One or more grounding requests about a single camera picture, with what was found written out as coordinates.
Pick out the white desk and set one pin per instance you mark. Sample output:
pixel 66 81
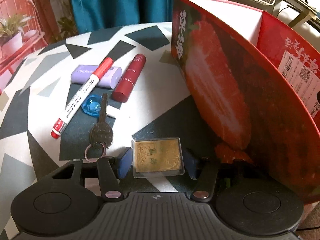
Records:
pixel 307 14

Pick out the dark red lipstick tube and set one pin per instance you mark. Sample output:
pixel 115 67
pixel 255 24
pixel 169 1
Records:
pixel 129 79

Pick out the patterned tablecloth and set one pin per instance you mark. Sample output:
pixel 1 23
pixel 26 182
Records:
pixel 160 105

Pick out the red strawberry cardboard box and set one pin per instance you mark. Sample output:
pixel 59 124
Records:
pixel 255 82

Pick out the pink printed backdrop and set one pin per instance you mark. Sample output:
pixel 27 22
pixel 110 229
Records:
pixel 29 25

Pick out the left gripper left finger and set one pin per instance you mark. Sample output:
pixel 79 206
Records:
pixel 68 182

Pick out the teal curtain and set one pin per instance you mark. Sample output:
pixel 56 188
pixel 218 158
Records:
pixel 91 15

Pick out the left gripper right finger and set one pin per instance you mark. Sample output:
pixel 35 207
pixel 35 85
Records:
pixel 211 176

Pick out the blue transparent small bottle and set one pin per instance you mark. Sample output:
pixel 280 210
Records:
pixel 92 105

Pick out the red white whiteboard marker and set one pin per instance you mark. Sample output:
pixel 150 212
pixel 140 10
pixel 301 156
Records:
pixel 79 97

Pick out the dark metal key with ring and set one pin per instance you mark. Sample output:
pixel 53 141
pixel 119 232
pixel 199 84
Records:
pixel 101 133

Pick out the gold card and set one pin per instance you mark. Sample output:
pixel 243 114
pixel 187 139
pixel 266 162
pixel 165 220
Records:
pixel 161 157

